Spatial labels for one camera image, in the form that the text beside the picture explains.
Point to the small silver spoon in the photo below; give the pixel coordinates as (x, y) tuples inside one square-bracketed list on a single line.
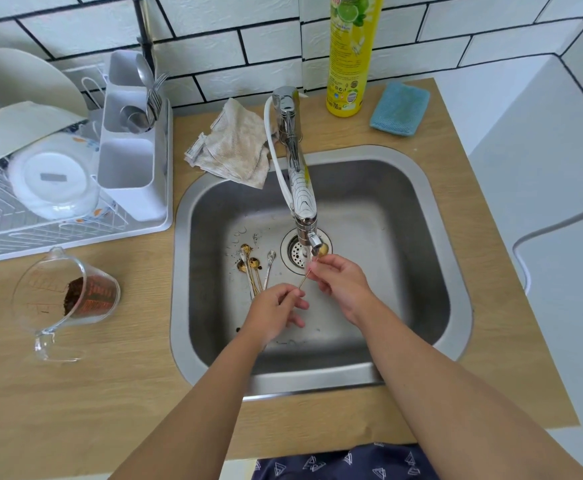
[(244, 255)]

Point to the yellow dish soap bottle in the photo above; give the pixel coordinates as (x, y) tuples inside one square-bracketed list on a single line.
[(351, 54)]

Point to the navy patterned shorts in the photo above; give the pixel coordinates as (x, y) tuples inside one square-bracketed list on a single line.
[(346, 464)]

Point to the chrome faucet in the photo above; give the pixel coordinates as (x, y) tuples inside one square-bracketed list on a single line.
[(287, 112)]

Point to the person's right hand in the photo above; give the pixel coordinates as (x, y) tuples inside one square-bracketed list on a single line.
[(344, 287)]

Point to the steel sink drain strainer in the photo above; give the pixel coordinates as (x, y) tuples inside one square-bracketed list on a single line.
[(291, 249)]

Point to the person's right forearm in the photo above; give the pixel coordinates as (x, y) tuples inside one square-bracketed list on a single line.
[(446, 404)]

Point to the blue sponge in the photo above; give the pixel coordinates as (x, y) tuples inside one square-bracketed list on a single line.
[(400, 108)]

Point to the person's left forearm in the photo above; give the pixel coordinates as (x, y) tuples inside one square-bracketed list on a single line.
[(196, 419)]

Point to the steel fork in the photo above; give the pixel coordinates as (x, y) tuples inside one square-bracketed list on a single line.
[(154, 99)]

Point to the person's left hand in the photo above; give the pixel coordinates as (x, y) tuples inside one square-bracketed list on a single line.
[(269, 314)]

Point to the brown coffee grounds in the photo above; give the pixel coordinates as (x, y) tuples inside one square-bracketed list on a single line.
[(75, 297)]

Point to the white plate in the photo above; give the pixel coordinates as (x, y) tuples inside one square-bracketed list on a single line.
[(26, 74)]

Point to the steel ladle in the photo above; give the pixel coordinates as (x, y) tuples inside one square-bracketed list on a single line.
[(136, 119)]

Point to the beige rag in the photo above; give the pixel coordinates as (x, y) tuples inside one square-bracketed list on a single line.
[(234, 142)]

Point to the white floral print bowl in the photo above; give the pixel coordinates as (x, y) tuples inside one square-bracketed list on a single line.
[(54, 199)]

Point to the clear measuring jug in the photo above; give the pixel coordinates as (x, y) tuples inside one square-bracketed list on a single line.
[(36, 289)]

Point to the stainless steel sink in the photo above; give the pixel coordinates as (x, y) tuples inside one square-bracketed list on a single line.
[(401, 219)]

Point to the white cutlery holder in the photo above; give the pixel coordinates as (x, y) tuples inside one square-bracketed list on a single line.
[(131, 194)]

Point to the white dish rack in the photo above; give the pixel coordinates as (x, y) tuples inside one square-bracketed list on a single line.
[(121, 233)]

